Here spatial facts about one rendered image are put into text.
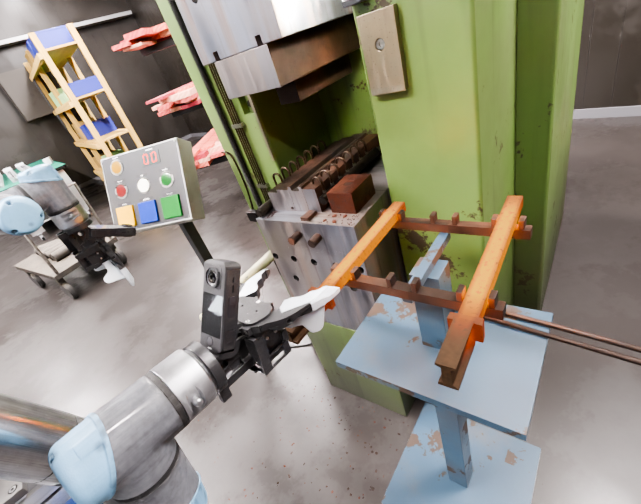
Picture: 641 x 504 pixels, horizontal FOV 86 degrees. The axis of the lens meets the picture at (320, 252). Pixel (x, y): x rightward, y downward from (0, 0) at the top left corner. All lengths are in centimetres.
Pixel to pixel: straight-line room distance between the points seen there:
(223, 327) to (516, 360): 60
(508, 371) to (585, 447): 79
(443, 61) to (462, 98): 9
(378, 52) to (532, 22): 52
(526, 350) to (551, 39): 86
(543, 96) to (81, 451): 133
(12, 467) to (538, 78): 139
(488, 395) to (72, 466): 65
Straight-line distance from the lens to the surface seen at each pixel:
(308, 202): 105
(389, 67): 91
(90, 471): 42
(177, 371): 43
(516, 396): 78
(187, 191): 128
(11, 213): 88
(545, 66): 131
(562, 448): 155
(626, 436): 162
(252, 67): 98
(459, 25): 87
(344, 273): 65
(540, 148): 138
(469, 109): 90
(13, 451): 51
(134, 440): 42
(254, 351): 48
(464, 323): 51
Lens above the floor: 136
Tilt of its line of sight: 32 degrees down
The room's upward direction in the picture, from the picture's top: 20 degrees counter-clockwise
